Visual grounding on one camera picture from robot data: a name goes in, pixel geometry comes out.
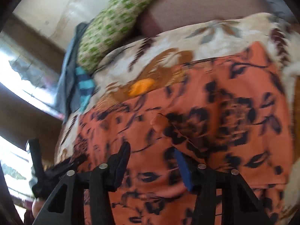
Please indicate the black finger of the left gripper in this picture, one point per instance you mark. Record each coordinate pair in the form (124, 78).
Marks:
(36, 157)

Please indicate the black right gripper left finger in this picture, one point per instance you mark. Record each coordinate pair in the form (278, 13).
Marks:
(65, 190)

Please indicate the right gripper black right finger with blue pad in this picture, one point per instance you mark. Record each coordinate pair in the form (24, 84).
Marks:
(239, 203)

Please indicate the orange black floral garment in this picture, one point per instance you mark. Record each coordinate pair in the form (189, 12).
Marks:
(228, 112)

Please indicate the person's hand holding gripper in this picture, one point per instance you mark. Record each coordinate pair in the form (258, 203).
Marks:
(37, 206)

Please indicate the grey blue cloth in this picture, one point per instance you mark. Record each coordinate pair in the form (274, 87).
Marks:
(67, 99)

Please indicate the turquoise striped cloth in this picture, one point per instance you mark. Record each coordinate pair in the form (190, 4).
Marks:
(85, 85)

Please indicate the cream leaf-print fleece blanket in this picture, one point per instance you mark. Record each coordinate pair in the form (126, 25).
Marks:
(144, 65)

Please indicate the green white patterned pillow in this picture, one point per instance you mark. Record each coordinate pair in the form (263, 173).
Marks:
(107, 29)

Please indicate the brown checked pillow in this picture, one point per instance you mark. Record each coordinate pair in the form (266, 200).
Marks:
(164, 15)

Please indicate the light blue pillow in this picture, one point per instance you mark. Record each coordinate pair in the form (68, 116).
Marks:
(280, 9)

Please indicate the stained glass window frame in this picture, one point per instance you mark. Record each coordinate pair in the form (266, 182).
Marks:
(30, 68)

